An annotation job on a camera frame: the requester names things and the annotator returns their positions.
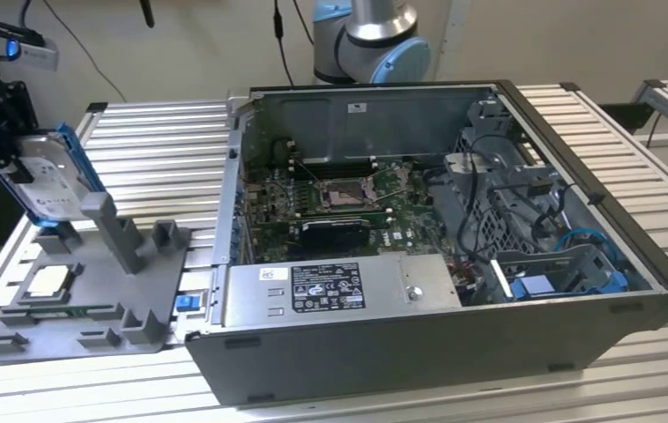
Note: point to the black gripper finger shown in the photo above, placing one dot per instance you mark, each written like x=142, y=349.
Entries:
x=13, y=152

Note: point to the hard disk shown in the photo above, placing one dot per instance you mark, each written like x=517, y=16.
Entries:
x=52, y=185

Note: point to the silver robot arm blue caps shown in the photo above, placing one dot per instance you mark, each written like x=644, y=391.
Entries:
x=381, y=26

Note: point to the grey metal disk bay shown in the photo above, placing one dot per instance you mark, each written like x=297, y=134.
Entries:
x=569, y=264

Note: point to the silver CPU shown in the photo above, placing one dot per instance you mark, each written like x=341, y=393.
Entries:
x=48, y=279

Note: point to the black antenna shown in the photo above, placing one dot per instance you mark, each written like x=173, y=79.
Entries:
x=146, y=13

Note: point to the grey plastic parts rack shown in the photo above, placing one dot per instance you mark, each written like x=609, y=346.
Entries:
x=104, y=282

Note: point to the green RAM stick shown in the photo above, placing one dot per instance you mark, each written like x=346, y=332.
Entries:
x=345, y=216
x=89, y=309

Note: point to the blue case latch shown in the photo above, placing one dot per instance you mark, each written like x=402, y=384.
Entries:
x=185, y=304

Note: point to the grey power supply unit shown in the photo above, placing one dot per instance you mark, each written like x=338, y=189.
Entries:
x=252, y=299

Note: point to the black RAM slot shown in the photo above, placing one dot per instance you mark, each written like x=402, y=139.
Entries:
x=333, y=167

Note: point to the CPU socket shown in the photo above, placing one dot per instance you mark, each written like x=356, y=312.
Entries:
x=342, y=191

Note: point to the black graphics card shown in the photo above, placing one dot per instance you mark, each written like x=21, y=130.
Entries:
x=333, y=238

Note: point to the green motherboard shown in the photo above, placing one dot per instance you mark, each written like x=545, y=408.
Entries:
x=410, y=220

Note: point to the black open PC case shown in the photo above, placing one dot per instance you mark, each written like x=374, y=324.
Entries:
x=369, y=361

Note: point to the perforated metal drive cage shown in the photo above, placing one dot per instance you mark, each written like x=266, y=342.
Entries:
x=486, y=220

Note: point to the black box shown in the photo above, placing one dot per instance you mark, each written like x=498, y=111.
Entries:
x=621, y=116

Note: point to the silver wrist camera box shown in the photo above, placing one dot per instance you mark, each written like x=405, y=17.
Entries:
x=36, y=55

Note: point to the blue plastic bay bracket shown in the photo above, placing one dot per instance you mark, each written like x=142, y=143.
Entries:
x=530, y=286

